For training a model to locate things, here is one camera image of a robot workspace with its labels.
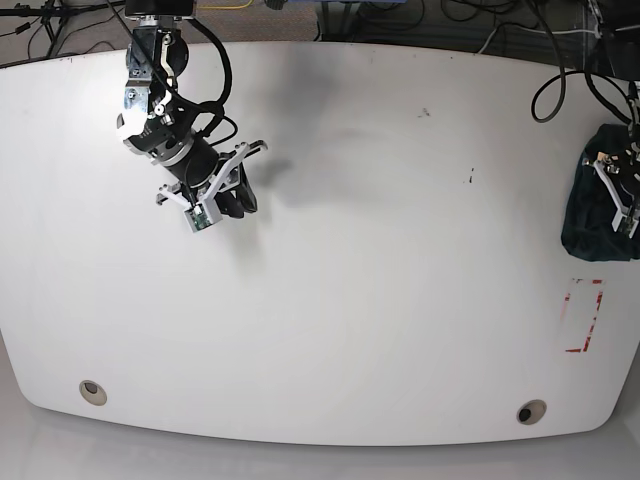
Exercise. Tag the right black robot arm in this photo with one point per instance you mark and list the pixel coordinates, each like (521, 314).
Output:
(173, 132)

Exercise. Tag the right table cable grommet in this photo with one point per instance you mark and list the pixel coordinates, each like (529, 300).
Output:
(531, 412)

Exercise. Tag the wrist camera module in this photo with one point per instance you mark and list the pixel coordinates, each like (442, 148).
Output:
(626, 221)
(201, 216)

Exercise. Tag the black tripod stand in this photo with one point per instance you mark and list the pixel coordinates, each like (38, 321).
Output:
(52, 17)

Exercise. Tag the table cable grommet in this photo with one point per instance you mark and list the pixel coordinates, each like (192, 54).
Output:
(531, 412)
(93, 393)

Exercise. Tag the left table cable grommet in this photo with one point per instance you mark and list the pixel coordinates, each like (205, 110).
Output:
(93, 393)

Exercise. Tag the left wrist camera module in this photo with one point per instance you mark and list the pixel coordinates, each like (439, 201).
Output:
(626, 221)

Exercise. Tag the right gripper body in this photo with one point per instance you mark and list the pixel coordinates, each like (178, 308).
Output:
(202, 167)

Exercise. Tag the dark teal T-shirt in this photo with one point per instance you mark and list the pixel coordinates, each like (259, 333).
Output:
(587, 231)

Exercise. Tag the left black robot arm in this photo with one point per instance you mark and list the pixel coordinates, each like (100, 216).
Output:
(611, 72)

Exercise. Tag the red tape rectangle marking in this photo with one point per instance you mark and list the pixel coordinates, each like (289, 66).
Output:
(581, 307)

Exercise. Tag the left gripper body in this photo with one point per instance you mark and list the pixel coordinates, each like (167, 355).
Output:
(619, 172)

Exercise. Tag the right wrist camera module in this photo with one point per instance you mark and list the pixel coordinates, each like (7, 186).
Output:
(201, 216)

